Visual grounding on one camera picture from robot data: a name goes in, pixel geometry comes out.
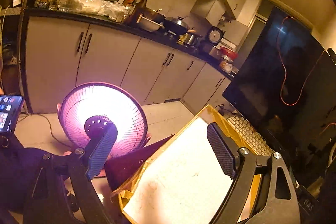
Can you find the black monitor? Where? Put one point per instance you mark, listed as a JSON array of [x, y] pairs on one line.
[[262, 82]]

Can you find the black wok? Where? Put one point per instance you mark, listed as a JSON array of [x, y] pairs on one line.
[[174, 24]]

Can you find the black metal rack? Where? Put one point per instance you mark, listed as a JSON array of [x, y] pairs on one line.
[[22, 56]]

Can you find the dark pants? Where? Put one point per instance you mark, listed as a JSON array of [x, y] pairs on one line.
[[18, 174]]

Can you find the black kitchen countertop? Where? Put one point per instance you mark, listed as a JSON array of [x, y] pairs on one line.
[[52, 12]]

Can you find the dark glass sauce bottle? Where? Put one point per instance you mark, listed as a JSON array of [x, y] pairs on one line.
[[140, 7]]

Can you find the red bowl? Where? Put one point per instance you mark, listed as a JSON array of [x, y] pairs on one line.
[[228, 52]]

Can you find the dark frying pan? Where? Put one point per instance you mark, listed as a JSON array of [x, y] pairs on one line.
[[155, 14]]

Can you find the golden cardboard box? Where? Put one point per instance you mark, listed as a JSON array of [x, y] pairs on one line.
[[183, 161]]

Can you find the metal kettle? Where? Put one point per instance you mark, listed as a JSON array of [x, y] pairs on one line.
[[193, 39]]

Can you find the lower kitchen cabinets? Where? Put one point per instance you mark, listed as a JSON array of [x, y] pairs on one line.
[[110, 56]]

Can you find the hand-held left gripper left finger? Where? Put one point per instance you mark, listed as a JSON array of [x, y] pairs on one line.
[[101, 153]]

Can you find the maroon blanket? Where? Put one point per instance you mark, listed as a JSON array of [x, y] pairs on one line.
[[126, 166]]

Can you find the beige keyboard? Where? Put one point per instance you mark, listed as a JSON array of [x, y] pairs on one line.
[[249, 132]]

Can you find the black smartphone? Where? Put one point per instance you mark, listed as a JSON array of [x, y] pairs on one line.
[[10, 111]]

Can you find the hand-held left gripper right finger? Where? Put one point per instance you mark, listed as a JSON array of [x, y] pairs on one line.
[[220, 151]]

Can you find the round kitchen scale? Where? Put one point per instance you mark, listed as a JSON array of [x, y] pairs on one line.
[[215, 36]]

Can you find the metal basin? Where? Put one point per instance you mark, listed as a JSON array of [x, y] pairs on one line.
[[149, 25]]

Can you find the round electric heater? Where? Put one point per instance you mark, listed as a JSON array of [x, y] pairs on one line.
[[78, 108]]

